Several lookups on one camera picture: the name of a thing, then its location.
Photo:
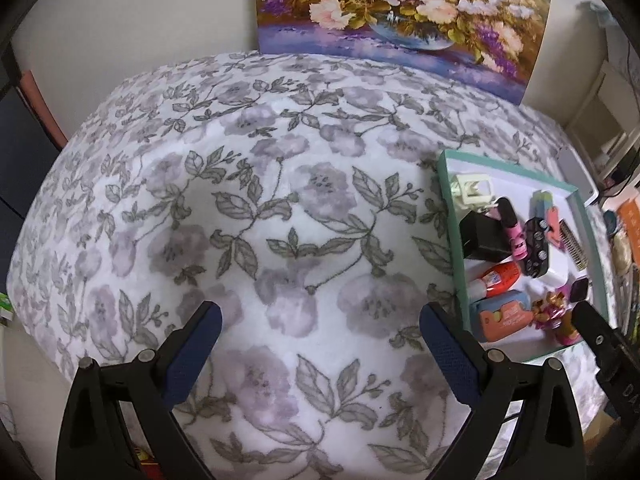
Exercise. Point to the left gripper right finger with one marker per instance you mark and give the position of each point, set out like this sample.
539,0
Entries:
546,442

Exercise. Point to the cream hair claw clip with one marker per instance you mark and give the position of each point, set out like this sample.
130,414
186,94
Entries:
472,191

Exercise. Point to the black box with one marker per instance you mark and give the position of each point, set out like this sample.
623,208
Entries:
483,238

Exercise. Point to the pink hairbrush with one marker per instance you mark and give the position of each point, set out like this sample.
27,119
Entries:
512,228

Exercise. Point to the blue patterned tape roll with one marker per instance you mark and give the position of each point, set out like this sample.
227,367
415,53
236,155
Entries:
612,223

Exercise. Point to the flower painting canvas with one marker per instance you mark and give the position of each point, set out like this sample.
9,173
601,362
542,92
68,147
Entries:
492,45

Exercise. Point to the orange paper sign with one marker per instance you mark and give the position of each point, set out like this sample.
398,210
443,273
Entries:
630,215

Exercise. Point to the red white glue bottle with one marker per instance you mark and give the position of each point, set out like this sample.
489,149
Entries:
495,281

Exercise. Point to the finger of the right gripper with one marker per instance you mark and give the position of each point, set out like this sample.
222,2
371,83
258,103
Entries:
617,362

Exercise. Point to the floral tablecloth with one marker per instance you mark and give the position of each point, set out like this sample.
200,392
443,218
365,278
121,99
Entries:
298,192

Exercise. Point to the white rectangular box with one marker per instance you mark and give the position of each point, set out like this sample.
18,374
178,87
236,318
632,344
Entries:
576,173

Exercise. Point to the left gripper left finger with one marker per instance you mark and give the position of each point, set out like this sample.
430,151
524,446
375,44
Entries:
94,441

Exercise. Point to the beige woven bundle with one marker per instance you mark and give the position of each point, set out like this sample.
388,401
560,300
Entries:
622,253

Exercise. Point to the teal-rimmed white tray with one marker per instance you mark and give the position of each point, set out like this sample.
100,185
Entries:
518,185

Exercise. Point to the orange blue pouch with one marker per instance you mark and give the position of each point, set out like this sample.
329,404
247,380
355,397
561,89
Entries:
497,317

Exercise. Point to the purple lighter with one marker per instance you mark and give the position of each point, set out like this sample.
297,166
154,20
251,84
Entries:
577,290

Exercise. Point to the black comb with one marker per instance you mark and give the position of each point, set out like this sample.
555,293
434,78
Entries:
572,247

